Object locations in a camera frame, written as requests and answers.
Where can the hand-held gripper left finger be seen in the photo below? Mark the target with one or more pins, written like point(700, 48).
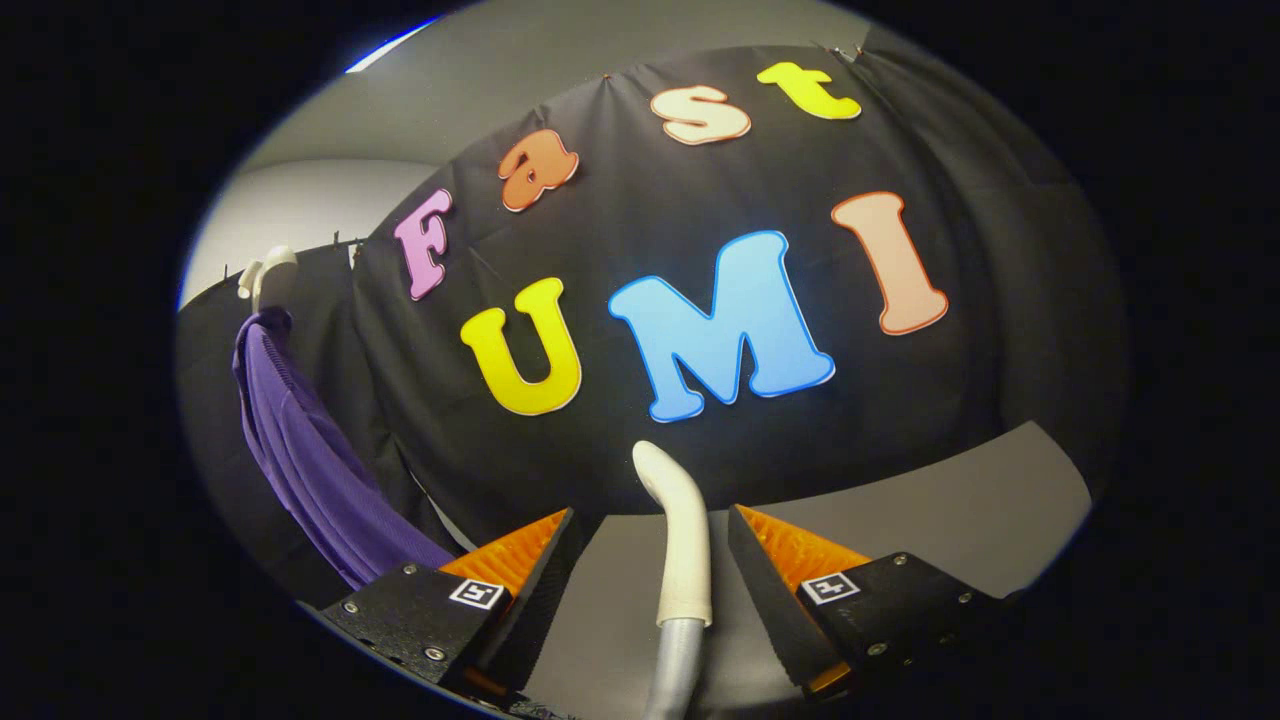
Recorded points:
point(535, 600)

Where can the grey cabinet with dark top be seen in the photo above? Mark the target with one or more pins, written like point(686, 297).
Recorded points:
point(900, 520)

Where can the white garment steamer head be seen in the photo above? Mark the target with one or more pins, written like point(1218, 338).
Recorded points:
point(685, 540)

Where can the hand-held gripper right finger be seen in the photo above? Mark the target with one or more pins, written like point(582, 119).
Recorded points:
point(770, 600)

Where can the ceiling light panel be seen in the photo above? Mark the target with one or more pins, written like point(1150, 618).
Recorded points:
point(385, 48)

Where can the cream plastic hanger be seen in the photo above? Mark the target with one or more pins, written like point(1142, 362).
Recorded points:
point(262, 270)

